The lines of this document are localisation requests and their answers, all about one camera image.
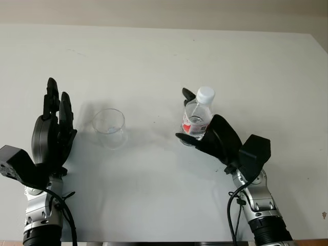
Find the clear glass cup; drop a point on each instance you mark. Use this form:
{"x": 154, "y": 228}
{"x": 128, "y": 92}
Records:
{"x": 110, "y": 128}

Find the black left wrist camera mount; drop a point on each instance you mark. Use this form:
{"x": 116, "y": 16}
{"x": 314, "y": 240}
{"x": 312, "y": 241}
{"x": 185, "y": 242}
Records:
{"x": 18, "y": 164}

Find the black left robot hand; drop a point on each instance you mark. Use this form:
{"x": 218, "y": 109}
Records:
{"x": 44, "y": 138}

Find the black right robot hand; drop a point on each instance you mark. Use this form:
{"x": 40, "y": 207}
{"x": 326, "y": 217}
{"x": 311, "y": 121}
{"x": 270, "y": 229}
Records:
{"x": 223, "y": 138}

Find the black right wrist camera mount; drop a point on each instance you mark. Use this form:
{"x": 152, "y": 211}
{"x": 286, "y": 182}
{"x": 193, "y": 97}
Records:
{"x": 256, "y": 153}

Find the clear water bottle white cap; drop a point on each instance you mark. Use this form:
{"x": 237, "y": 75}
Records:
{"x": 198, "y": 115}

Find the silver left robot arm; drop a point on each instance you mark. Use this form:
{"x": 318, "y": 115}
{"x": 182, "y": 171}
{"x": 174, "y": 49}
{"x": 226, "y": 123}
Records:
{"x": 38, "y": 212}

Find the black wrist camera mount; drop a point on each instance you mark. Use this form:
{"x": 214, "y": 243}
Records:
{"x": 18, "y": 164}
{"x": 256, "y": 153}

